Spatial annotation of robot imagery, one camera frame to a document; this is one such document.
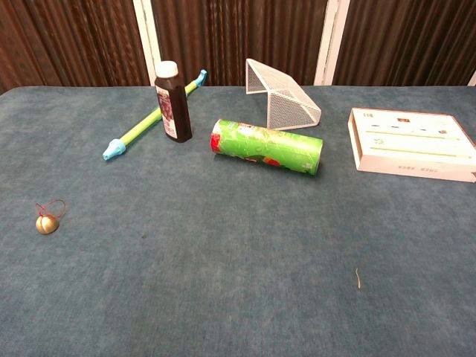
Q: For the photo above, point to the green chip can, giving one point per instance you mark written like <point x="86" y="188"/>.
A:
<point x="267" y="145"/>

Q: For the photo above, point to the blue table cloth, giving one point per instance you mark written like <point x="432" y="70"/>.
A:
<point x="238" y="238"/>

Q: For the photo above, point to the white mesh metal stand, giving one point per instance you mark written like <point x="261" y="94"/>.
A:
<point x="288" y="102"/>

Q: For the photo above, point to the dark juice bottle white cap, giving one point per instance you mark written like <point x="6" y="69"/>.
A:
<point x="173" y="108"/>

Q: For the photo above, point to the green blue water squirter tube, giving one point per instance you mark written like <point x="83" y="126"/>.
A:
<point x="141" y="125"/>

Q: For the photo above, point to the brown pleated screen panel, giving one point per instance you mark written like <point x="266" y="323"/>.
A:
<point x="405" y="41"/>
<point x="70" y="41"/>
<point x="238" y="37"/>

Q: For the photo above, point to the white flat gift box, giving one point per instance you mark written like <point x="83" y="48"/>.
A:
<point x="409" y="143"/>

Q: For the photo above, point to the white screen frame post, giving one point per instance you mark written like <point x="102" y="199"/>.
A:
<point x="145" y="33"/>
<point x="331" y="41"/>

